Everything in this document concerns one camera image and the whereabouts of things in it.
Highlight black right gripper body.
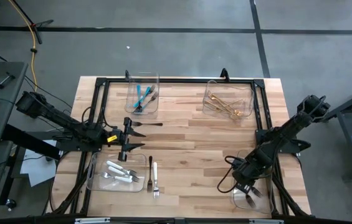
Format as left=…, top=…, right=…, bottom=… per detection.
left=232, top=152, right=273, bottom=193

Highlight silver metal bracket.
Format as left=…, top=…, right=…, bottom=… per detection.
left=74, top=217, right=112, bottom=224
left=249, top=218, right=285, bottom=224

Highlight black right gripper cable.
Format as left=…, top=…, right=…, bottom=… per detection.
left=216, top=155, right=242, bottom=194

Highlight white paper sheet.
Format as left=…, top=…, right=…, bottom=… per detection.
left=19, top=139, right=59, bottom=188

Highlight black desk beam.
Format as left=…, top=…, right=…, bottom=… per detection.
left=2, top=123, right=62, bottom=161

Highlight yellow cable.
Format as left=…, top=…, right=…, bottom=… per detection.
left=6, top=0, right=38, bottom=96

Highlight black tripod stand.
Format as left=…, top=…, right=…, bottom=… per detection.
left=9, top=0, right=55, bottom=45

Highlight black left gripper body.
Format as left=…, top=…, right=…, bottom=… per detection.
left=110, top=117, right=132, bottom=162

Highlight clear plastic bin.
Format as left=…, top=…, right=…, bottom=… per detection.
left=125, top=71, right=161, bottom=119
left=202, top=80, right=255, bottom=121
left=230, top=150, right=275, bottom=215
left=85, top=151, right=148, bottom=193

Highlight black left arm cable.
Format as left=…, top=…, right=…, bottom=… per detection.
left=81, top=105, right=117, bottom=129

